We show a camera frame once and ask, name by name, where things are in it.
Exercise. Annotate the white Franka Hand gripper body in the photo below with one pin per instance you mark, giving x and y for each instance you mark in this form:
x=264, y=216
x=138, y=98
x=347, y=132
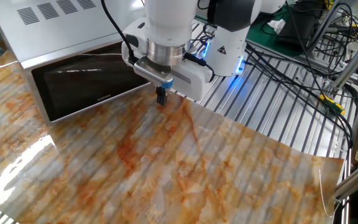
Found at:
x=194, y=81

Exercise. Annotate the silver Galanz microwave oven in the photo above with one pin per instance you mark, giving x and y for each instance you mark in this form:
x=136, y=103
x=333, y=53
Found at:
x=57, y=31

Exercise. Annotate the black box device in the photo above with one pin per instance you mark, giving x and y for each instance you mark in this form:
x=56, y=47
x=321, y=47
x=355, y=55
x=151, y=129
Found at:
x=297, y=31

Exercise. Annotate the orange marble pattern glossy sheet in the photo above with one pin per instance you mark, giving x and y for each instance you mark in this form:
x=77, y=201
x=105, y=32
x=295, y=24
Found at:
x=166, y=161

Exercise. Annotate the grey metal stand leg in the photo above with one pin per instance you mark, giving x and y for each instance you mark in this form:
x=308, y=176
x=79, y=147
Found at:
x=325, y=28

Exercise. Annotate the silver wrist camera with blue ends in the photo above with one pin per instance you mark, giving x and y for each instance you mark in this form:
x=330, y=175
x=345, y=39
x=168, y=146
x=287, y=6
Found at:
x=152, y=73

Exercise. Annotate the green cutting mat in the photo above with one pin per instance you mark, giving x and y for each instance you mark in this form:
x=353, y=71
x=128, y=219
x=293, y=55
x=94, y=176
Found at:
x=259, y=37

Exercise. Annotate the crumpled white tissue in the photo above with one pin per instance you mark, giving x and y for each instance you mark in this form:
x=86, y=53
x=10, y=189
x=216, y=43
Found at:
x=277, y=25

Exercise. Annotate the microwave door with black window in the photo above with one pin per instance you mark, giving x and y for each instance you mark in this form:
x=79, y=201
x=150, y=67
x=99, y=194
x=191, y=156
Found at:
x=82, y=84

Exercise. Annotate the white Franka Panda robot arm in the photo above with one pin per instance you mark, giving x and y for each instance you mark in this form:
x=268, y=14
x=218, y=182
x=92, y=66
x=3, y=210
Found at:
x=169, y=18

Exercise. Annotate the slanted aluminium profile post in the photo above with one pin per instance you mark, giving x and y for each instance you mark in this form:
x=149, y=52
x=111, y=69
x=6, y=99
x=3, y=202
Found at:
x=356, y=62

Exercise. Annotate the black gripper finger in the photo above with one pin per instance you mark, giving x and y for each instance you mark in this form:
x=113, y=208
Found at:
x=159, y=97
x=165, y=98

